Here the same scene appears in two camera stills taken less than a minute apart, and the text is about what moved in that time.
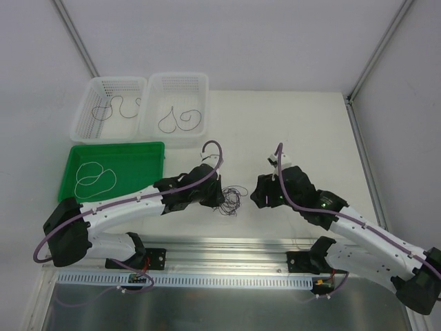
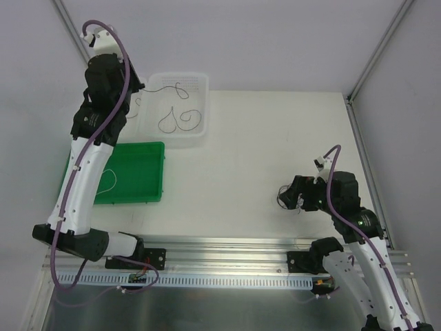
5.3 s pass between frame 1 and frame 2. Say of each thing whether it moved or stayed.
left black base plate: stayed
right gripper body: moved
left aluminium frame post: stayed
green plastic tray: stayed
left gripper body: moved
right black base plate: stayed
